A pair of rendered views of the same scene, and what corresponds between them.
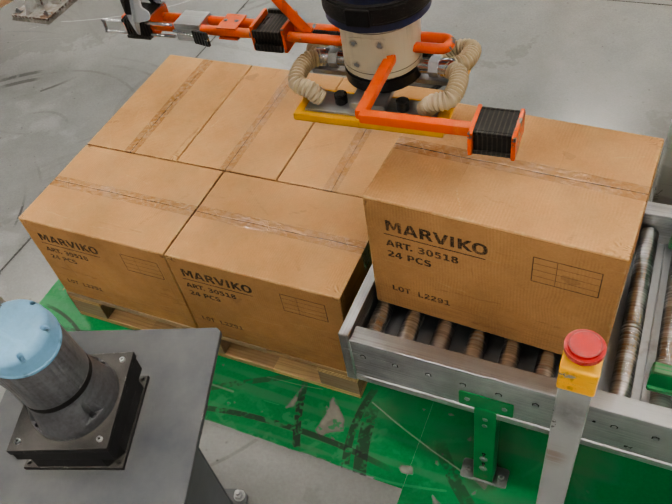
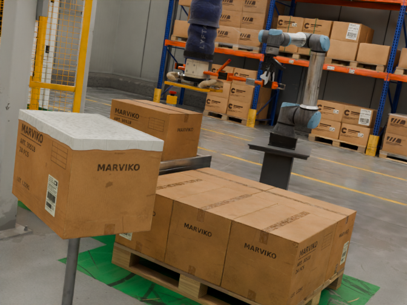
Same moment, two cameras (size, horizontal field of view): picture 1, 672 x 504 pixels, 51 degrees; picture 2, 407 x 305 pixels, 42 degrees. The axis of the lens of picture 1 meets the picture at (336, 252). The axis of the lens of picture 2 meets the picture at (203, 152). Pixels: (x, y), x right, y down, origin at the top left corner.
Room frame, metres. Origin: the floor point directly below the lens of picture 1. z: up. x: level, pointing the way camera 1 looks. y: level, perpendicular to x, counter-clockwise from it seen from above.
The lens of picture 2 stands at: (5.26, -0.03, 1.40)
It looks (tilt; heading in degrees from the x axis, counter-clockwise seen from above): 10 degrees down; 180
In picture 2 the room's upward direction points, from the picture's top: 9 degrees clockwise
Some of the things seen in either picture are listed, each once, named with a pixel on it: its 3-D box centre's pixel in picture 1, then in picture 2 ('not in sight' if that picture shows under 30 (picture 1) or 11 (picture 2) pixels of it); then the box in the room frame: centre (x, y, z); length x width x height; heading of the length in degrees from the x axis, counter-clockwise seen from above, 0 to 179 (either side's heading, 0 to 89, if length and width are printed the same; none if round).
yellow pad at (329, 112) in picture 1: (371, 105); (200, 85); (1.24, -0.14, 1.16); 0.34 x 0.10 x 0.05; 61
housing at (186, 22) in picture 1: (194, 26); (252, 81); (1.55, 0.22, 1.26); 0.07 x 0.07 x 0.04; 61
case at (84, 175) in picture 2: not in sight; (83, 168); (3.00, -0.55, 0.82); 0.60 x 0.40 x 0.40; 39
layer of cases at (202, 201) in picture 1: (250, 193); (238, 226); (1.97, 0.27, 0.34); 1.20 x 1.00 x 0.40; 59
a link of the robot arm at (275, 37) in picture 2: not in sight; (274, 38); (1.60, 0.32, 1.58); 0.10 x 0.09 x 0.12; 144
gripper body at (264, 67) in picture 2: not in sight; (269, 63); (1.60, 0.31, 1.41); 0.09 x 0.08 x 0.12; 60
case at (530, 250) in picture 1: (508, 225); (154, 131); (1.20, -0.45, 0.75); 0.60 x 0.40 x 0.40; 55
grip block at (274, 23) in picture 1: (275, 30); (225, 76); (1.45, 0.03, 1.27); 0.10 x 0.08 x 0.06; 151
